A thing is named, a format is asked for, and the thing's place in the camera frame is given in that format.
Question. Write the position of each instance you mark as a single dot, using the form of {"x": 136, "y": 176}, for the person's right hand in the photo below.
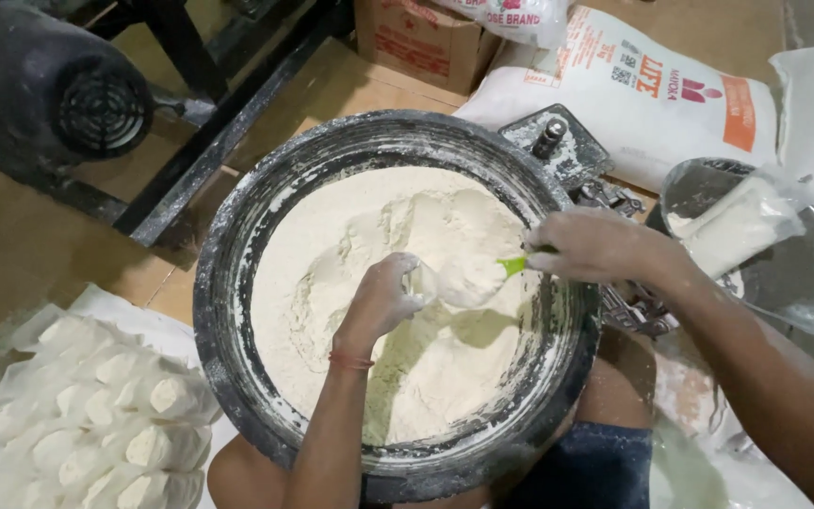
{"x": 591, "y": 244}

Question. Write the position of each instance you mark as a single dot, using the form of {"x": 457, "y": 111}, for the person's left hand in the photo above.
{"x": 377, "y": 300}

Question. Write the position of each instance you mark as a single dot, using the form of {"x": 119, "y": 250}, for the person's left fingers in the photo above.
{"x": 407, "y": 279}

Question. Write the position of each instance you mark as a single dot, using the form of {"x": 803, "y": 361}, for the person's right fingers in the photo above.
{"x": 541, "y": 256}

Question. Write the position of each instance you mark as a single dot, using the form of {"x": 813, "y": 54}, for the small clear plastic bag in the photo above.
{"x": 426, "y": 281}

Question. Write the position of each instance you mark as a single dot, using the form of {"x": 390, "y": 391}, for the green plastic scoop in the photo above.
{"x": 513, "y": 266}

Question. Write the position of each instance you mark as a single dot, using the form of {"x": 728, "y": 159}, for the white flour heap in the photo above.
{"x": 379, "y": 212}

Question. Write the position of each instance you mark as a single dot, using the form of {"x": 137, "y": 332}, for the grey metal clamp mechanism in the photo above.
{"x": 629, "y": 311}

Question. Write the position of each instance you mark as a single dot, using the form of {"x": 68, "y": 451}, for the person's right leg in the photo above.
{"x": 619, "y": 382}

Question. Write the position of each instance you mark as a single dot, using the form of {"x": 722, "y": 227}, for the person's leg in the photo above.
{"x": 619, "y": 382}
{"x": 244, "y": 481}

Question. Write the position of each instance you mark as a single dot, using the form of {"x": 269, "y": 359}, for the white sack orange label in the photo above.
{"x": 612, "y": 99}

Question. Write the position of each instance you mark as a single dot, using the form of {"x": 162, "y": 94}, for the large black metal basin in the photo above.
{"x": 227, "y": 283}

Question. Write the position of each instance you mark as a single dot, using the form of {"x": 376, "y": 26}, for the filled flour bag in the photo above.
{"x": 732, "y": 226}

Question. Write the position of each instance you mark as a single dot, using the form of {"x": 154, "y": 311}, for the blue shorts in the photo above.
{"x": 583, "y": 466}

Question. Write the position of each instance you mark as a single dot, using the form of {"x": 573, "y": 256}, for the heap of clear plastic bags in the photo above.
{"x": 697, "y": 424}

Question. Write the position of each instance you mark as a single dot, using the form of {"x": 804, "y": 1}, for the brown cardboard box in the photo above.
{"x": 421, "y": 42}

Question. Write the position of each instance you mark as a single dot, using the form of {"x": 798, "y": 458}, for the white plastic packet red print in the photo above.
{"x": 520, "y": 18}

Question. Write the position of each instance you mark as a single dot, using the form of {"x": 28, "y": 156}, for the person's left leg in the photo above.
{"x": 244, "y": 481}

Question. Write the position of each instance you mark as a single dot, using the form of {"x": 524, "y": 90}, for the round metal scale pan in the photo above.
{"x": 803, "y": 276}

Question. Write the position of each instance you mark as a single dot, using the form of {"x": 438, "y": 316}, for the pile of filled flour bags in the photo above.
{"x": 96, "y": 417}

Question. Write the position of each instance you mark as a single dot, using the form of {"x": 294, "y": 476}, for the black electric motor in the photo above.
{"x": 46, "y": 78}

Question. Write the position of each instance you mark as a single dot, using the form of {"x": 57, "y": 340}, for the grey metal bracket with bolt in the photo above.
{"x": 562, "y": 145}

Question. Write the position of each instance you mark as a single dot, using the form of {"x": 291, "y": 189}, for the black metal machine frame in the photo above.
{"x": 188, "y": 177}

